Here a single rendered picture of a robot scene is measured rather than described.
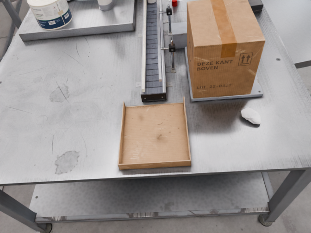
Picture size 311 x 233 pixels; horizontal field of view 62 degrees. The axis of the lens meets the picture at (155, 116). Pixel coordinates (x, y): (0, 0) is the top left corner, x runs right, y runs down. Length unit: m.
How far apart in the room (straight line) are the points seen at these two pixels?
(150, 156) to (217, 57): 0.44
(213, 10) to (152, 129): 0.52
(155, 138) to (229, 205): 0.71
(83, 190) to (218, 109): 0.98
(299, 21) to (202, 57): 0.82
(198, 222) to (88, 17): 1.41
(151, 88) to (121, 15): 0.62
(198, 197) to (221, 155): 0.62
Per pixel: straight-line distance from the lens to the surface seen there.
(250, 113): 1.07
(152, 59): 1.26
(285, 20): 1.65
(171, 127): 1.04
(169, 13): 1.43
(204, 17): 1.07
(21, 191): 2.15
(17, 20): 2.69
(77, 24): 1.64
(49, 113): 1.25
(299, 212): 1.89
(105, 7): 1.69
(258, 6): 1.67
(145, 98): 1.12
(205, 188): 1.58
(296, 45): 1.48
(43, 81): 1.41
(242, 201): 1.58
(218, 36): 0.97
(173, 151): 0.98
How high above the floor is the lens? 1.68
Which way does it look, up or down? 52 degrees down
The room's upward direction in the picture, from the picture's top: 9 degrees counter-clockwise
